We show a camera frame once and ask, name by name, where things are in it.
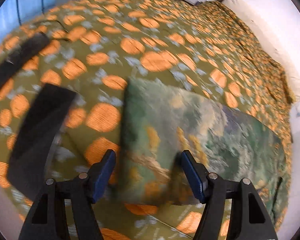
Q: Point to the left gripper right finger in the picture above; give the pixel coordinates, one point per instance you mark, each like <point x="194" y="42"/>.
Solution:
<point x="211" y="190"/>

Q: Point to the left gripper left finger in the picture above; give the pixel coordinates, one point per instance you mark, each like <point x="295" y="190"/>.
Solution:
<point x="86" y="189"/>

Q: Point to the green landscape print garment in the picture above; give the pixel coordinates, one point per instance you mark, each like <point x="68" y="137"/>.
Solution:
<point x="159" y="122"/>

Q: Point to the black flat device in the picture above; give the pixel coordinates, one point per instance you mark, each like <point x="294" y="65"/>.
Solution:
<point x="32" y="151"/>

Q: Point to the olive orange floral bedspread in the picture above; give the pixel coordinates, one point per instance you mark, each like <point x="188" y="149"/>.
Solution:
<point x="96" y="47"/>

